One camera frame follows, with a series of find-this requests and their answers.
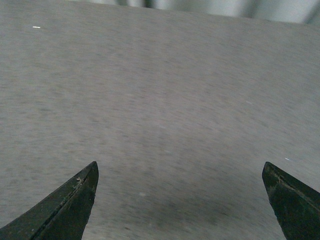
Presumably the grey curtain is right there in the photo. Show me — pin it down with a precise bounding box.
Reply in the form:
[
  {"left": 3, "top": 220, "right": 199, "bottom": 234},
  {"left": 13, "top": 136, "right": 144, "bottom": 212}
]
[{"left": 64, "top": 0, "right": 320, "bottom": 25}]

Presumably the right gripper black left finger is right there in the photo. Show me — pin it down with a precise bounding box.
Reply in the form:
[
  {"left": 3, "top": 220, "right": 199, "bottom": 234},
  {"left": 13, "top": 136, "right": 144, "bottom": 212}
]
[{"left": 0, "top": 161, "right": 99, "bottom": 240}]

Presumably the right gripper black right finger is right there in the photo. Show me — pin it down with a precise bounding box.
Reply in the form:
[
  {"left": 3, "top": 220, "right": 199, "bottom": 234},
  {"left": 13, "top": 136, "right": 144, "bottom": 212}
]
[{"left": 262, "top": 161, "right": 320, "bottom": 240}]

